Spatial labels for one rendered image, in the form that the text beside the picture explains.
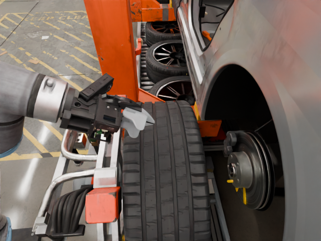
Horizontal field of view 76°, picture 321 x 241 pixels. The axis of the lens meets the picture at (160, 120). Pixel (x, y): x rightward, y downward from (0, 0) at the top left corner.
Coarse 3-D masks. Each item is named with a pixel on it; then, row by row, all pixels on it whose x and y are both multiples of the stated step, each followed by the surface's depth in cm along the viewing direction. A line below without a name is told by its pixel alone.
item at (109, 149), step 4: (108, 144) 69; (112, 144) 69; (108, 148) 68; (108, 152) 67; (120, 152) 72; (108, 156) 66; (120, 156) 72; (108, 160) 68; (120, 160) 72; (108, 164) 70; (120, 164) 71; (120, 168) 72; (120, 172) 74; (120, 176) 76; (120, 180) 79
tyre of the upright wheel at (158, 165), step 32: (160, 128) 62; (192, 128) 63; (128, 160) 56; (160, 160) 56; (192, 160) 57; (128, 192) 54; (160, 192) 54; (192, 192) 54; (128, 224) 53; (160, 224) 54; (192, 224) 54
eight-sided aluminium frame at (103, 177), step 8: (120, 128) 72; (120, 136) 71; (104, 144) 66; (120, 144) 70; (104, 152) 64; (112, 152) 64; (104, 160) 64; (112, 160) 62; (96, 168) 60; (104, 168) 60; (112, 168) 60; (96, 176) 58; (104, 176) 58; (112, 176) 58; (96, 184) 58; (104, 184) 58; (112, 184) 58; (96, 224) 59; (104, 224) 60; (112, 224) 59; (120, 224) 96; (104, 232) 60; (112, 232) 59; (120, 232) 63; (104, 240) 60; (112, 240) 59; (120, 240) 61
